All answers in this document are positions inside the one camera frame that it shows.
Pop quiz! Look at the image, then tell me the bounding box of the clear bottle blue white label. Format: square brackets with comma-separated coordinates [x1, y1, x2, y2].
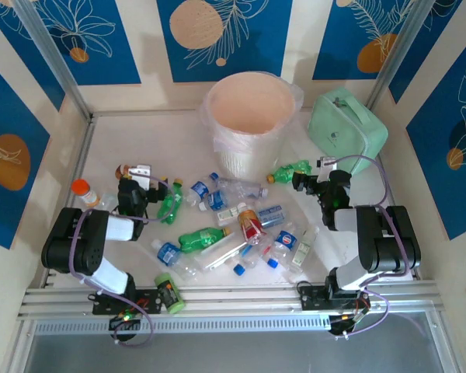
[256, 204, 289, 229]

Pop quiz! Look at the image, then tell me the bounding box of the round logo bottle blue cap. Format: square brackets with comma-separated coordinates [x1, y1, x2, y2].
[266, 228, 299, 270]

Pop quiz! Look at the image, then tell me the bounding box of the blue label bottle white cap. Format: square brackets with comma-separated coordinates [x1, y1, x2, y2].
[198, 189, 232, 213]

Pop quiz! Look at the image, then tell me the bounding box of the large blue label bottle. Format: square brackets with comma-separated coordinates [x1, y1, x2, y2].
[150, 239, 199, 281]

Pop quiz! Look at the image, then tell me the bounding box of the clear crushed plastic bottle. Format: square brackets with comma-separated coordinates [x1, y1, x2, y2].
[216, 176, 270, 200]

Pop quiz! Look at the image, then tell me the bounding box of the clear spray bottle white label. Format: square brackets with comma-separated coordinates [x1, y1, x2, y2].
[290, 226, 321, 274]

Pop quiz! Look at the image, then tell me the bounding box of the red label plastic bottle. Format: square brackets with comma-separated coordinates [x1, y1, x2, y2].
[237, 208, 266, 246]

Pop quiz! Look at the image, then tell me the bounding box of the clear bottle with blue cap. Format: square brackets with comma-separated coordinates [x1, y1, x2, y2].
[232, 240, 275, 277]

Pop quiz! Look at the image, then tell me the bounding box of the white plastic bin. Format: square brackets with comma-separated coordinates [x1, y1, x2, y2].
[206, 71, 297, 187]

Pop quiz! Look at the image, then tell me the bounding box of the small clear plastic packet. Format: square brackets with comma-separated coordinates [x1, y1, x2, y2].
[96, 193, 120, 218]

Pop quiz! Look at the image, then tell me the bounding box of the orange capped pill bottle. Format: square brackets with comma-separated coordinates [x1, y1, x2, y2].
[70, 179, 101, 207]

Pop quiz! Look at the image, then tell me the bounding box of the mint green zip case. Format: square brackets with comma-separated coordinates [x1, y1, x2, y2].
[307, 87, 389, 176]

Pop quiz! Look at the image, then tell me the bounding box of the light green cylinder can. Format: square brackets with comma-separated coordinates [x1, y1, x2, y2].
[154, 272, 187, 315]

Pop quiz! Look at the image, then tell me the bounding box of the black base connector block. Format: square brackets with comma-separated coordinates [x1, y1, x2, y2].
[108, 313, 141, 343]
[329, 310, 370, 339]

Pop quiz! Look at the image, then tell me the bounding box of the grey steel panel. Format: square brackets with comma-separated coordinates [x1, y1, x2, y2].
[23, 334, 451, 373]

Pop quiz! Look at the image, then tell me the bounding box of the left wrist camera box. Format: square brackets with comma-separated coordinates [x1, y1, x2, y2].
[125, 164, 155, 190]

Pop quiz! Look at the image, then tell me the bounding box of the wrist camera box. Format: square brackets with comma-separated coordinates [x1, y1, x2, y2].
[125, 164, 155, 190]
[317, 156, 338, 183]

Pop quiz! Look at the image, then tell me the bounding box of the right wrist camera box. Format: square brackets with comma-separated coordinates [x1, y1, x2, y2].
[317, 156, 338, 183]

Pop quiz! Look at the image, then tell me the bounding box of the aluminium side rail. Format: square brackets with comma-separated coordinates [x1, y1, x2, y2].
[42, 114, 98, 288]

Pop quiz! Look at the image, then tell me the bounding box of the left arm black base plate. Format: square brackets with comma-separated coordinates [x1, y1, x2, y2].
[92, 287, 165, 316]

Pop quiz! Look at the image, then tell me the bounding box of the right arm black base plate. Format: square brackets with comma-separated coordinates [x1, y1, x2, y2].
[297, 281, 370, 312]

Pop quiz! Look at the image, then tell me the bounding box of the aluminium table edge rail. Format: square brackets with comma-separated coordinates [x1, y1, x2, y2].
[17, 279, 440, 319]

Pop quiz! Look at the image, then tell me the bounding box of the grey slotted cable duct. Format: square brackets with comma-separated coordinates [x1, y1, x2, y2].
[30, 314, 331, 336]

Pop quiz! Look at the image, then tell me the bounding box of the aluminium frame post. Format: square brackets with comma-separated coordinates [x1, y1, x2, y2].
[13, 0, 92, 121]
[367, 0, 432, 110]

